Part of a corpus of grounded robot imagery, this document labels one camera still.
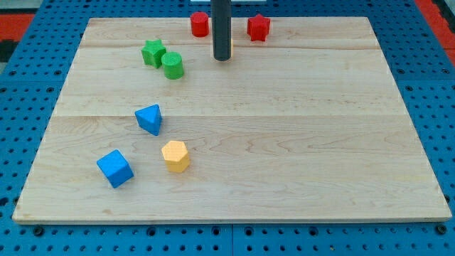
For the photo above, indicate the red cylinder block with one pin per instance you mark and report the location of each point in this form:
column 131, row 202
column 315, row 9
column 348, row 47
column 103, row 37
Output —
column 199, row 24

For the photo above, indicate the green cylinder block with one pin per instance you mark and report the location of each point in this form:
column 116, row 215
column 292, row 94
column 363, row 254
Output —
column 173, row 65

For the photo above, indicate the yellow block behind rod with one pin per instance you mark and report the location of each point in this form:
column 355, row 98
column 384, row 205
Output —
column 231, row 47

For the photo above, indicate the red star block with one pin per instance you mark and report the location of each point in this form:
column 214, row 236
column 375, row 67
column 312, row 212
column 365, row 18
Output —
column 258, row 27

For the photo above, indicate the yellow hexagon block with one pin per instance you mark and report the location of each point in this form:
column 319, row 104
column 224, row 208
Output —
column 176, row 156

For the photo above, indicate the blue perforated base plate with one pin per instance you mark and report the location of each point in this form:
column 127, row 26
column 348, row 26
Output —
column 33, row 78

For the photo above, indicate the light wooden board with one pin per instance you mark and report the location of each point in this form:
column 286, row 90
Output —
column 306, row 127

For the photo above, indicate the blue cube block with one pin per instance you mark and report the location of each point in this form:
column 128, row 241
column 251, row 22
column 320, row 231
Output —
column 115, row 168

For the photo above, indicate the green star block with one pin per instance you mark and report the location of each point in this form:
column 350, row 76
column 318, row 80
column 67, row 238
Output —
column 152, row 53

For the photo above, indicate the blue triangle block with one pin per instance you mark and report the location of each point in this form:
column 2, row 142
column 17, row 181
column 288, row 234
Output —
column 149, row 119

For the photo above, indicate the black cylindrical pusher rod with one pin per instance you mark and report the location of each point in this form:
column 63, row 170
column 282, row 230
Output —
column 221, row 29

